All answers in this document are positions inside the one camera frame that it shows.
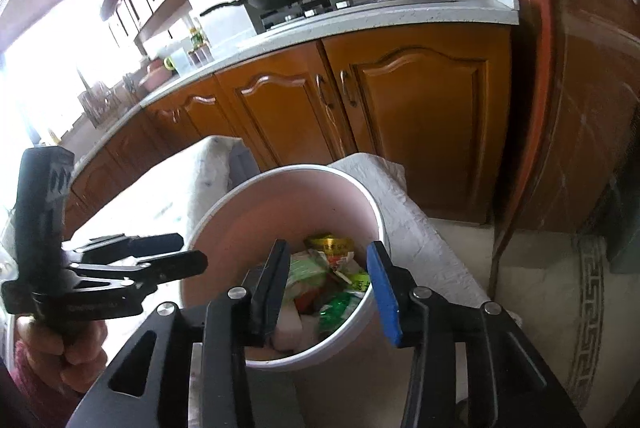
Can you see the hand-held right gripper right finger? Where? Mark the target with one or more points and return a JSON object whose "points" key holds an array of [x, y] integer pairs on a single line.
{"points": [[385, 298]]}

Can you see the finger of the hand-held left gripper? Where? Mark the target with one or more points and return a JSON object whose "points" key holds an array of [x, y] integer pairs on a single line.
{"points": [[165, 268], [130, 245]]}

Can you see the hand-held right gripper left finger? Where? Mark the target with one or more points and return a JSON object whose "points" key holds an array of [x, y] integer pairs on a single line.
{"points": [[270, 298]]}

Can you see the white foam block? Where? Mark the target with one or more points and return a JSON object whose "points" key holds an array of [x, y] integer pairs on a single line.
{"points": [[295, 328]]}

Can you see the green snack bag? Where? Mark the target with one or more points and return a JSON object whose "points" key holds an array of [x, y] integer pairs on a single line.
{"points": [[342, 308]]}

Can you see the pink plastic bin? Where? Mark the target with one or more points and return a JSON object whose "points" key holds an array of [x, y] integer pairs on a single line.
{"points": [[300, 203]]}

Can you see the person's left hand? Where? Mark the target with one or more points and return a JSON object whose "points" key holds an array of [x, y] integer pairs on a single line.
{"points": [[80, 358]]}

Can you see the pale green packet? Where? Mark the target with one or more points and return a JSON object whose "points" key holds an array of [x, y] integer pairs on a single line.
{"points": [[307, 273]]}

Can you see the floral white tablecloth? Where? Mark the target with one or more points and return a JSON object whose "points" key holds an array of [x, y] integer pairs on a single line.
{"points": [[165, 188]]}

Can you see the yellow foil wrapper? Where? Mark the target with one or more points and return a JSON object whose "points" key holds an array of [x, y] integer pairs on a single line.
{"points": [[330, 248]]}

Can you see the white textured seat cover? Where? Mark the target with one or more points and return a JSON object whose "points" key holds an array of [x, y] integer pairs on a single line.
{"points": [[425, 228]]}

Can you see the metal dish rack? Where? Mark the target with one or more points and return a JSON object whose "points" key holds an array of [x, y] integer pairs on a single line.
{"points": [[105, 103]]}

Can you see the pink basin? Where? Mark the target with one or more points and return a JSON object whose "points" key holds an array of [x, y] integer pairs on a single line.
{"points": [[155, 76]]}

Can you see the green cup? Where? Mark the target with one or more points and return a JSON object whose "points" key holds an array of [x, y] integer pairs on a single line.
{"points": [[170, 63]]}

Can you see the wooden base cabinet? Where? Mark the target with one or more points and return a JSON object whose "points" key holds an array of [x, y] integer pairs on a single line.
{"points": [[410, 108]]}

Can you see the grey kitchen countertop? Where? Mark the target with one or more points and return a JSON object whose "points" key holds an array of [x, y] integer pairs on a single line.
{"points": [[400, 13]]}

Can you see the gas stove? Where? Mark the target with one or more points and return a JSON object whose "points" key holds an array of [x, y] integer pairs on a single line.
{"points": [[350, 1]]}

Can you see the wooden glass display cabinet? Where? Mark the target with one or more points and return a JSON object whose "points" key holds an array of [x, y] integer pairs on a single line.
{"points": [[575, 58]]}

